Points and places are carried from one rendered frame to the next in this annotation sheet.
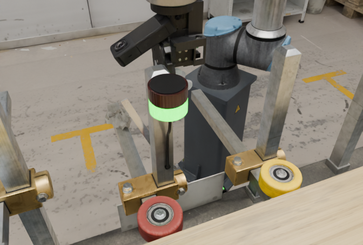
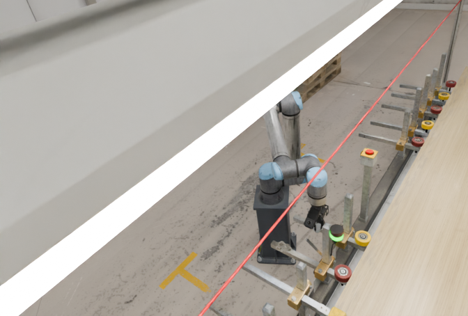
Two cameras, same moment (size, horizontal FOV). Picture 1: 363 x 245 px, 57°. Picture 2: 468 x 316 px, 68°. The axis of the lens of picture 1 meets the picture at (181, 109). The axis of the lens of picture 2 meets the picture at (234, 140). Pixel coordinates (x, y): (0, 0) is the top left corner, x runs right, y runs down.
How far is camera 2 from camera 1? 1.37 m
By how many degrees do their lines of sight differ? 21
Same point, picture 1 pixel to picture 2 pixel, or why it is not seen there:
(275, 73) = (347, 204)
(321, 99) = not seen: hidden behind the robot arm
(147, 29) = (314, 213)
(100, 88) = (160, 232)
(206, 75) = (269, 198)
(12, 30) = not seen: hidden behind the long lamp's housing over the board
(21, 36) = not seen: hidden behind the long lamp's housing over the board
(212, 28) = (267, 175)
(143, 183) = (322, 266)
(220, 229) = (362, 264)
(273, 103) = (348, 213)
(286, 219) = (376, 250)
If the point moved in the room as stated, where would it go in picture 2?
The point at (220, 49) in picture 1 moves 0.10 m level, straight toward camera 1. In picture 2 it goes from (274, 184) to (281, 192)
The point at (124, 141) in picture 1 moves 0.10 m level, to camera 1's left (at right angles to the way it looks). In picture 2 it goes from (296, 255) to (281, 264)
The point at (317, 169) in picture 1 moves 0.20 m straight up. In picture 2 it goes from (357, 224) to (359, 200)
